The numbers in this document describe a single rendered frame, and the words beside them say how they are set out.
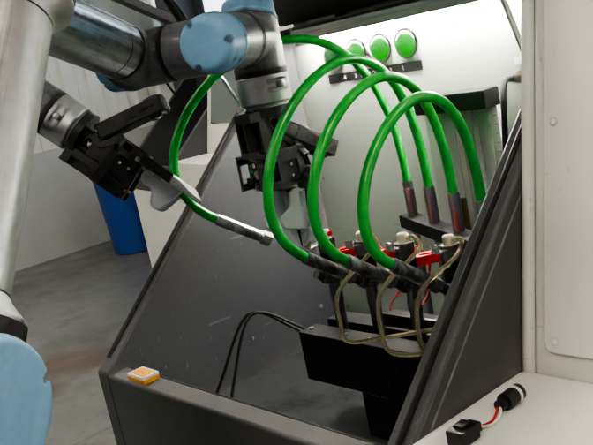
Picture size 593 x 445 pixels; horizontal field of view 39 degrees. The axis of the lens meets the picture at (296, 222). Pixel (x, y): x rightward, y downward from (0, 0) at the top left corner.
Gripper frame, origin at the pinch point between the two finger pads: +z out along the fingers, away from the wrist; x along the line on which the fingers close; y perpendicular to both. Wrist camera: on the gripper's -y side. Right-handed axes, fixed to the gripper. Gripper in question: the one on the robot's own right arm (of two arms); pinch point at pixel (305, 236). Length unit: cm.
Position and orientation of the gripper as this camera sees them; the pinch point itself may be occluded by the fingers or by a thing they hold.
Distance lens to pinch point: 124.5
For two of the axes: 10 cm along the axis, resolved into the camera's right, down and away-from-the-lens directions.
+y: -7.4, 2.7, -6.2
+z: 2.0, 9.6, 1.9
